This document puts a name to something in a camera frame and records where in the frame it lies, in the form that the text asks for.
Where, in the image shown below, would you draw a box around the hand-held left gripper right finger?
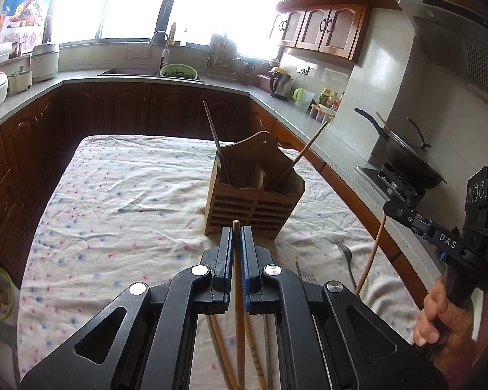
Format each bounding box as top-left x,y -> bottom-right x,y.
240,225 -> 450,390

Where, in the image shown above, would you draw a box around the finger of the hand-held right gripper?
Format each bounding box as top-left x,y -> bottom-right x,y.
382,199 -> 430,237

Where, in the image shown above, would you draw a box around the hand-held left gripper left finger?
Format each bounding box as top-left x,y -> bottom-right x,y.
20,227 -> 233,390

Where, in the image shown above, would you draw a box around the wooden chopstick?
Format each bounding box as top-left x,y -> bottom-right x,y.
244,315 -> 268,390
209,315 -> 238,390
355,213 -> 388,296
277,121 -> 330,188
233,220 -> 247,390

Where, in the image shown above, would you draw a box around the wooden utensil holder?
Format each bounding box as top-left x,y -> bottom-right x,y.
204,131 -> 305,240

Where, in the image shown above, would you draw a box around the person's right forearm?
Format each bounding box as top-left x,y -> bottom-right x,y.
439,335 -> 488,390

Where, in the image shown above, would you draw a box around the person's right hand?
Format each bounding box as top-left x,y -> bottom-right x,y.
413,280 -> 488,370

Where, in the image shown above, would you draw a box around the gas stove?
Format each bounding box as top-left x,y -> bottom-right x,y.
356,162 -> 427,212

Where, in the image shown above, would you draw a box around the black wok with lid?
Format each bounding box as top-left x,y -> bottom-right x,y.
355,108 -> 447,191

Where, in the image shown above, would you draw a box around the wooden spatula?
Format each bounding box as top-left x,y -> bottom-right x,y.
376,111 -> 392,141

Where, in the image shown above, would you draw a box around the floral tablecloth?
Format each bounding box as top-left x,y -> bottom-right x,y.
16,134 -> 421,390

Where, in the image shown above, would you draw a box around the dark chopstick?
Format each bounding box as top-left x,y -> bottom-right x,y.
203,101 -> 231,185

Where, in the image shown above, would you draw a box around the seasoning jar rack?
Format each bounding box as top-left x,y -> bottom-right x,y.
309,103 -> 335,124

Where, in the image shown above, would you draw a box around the grey kitchen countertop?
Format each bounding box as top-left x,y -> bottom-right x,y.
0,67 -> 444,293

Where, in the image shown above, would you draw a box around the electric kettle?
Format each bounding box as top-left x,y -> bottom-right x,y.
269,71 -> 293,100

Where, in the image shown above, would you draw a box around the range hood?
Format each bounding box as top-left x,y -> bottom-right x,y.
394,0 -> 488,104

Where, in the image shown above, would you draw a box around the wooden upper cabinets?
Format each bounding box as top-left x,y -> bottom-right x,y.
270,0 -> 427,63

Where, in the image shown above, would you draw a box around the green colander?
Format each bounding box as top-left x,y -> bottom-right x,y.
160,64 -> 198,80

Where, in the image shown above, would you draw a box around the dish rack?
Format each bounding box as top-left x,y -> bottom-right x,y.
205,34 -> 245,82

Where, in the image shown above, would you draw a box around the kitchen faucet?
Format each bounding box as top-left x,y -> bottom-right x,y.
148,30 -> 170,70

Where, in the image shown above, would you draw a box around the kitchen sink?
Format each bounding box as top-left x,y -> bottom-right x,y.
98,67 -> 204,83

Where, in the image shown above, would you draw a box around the large white pot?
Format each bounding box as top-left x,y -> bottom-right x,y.
30,43 -> 61,83

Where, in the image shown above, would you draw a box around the small white cooker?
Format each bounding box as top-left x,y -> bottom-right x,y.
7,66 -> 33,94

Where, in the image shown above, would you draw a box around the kitchen window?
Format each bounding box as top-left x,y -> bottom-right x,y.
53,0 -> 287,61

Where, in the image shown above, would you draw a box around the white pitcher with green handle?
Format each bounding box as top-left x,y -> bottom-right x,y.
293,88 -> 315,110

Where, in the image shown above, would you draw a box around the wall poster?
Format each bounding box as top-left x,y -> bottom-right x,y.
0,0 -> 63,47

